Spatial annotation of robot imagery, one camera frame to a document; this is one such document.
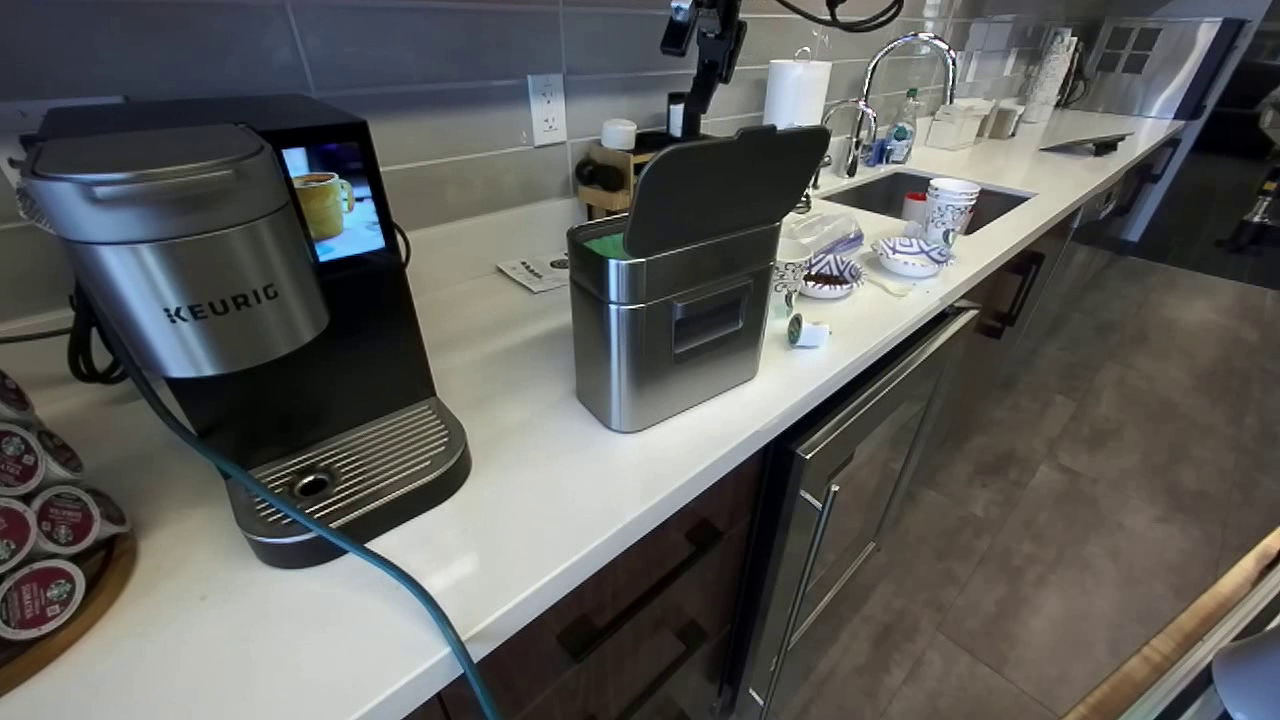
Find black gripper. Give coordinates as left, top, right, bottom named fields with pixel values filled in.
left=660, top=0, right=752, bottom=142

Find dark grey bin lid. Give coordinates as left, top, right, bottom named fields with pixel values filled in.
left=618, top=119, right=833, bottom=261

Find stainless steel bin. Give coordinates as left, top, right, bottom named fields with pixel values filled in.
left=569, top=215, right=787, bottom=435

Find white paper towel roll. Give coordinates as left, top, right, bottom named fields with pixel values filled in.
left=759, top=52, right=835, bottom=132

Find chrome faucet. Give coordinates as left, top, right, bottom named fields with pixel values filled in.
left=849, top=32, right=962, bottom=153

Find dish soap bottle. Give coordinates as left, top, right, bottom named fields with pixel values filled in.
left=871, top=83, right=922, bottom=173

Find clear zip plastic bag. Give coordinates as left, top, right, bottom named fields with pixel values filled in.
left=777, top=211, right=871, bottom=272

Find small blue patterned plate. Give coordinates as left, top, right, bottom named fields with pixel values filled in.
left=796, top=251, right=864, bottom=303

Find white paper packets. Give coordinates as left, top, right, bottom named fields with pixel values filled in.
left=492, top=248, right=575, bottom=302

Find small white coffee pod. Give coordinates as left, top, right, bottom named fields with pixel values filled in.
left=781, top=314, right=833, bottom=351

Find clear dish rack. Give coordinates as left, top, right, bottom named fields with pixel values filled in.
left=922, top=13, right=1037, bottom=153

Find large blue patterned plate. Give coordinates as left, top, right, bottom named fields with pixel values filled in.
left=871, top=236, right=950, bottom=284

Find black flat tablet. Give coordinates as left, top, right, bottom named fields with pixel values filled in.
left=1037, top=127, right=1131, bottom=159

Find Keurig coffee machine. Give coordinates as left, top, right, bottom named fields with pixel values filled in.
left=10, top=93, right=471, bottom=572

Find dark cabinet drawers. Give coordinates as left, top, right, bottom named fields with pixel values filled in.
left=422, top=456, right=766, bottom=720

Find wooden robot table top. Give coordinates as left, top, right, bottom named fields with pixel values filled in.
left=1065, top=525, right=1280, bottom=720

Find red foil coffee pod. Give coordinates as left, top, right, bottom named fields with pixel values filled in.
left=0, top=495, right=38, bottom=575
left=0, top=555, right=93, bottom=648
left=0, top=426, right=53, bottom=502
left=32, top=485, right=130, bottom=555

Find coffee pod carousel rack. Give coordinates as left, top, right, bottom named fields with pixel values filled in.
left=0, top=373, right=139, bottom=696

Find white wall outlet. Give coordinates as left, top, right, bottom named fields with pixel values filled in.
left=525, top=74, right=571, bottom=150

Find dark cabinet door with handle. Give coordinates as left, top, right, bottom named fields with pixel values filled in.
left=971, top=215, right=1086, bottom=351

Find teal cable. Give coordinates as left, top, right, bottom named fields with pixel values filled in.
left=56, top=284, right=502, bottom=720

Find aluminium profile frame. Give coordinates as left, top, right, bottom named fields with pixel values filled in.
left=1123, top=572, right=1280, bottom=720

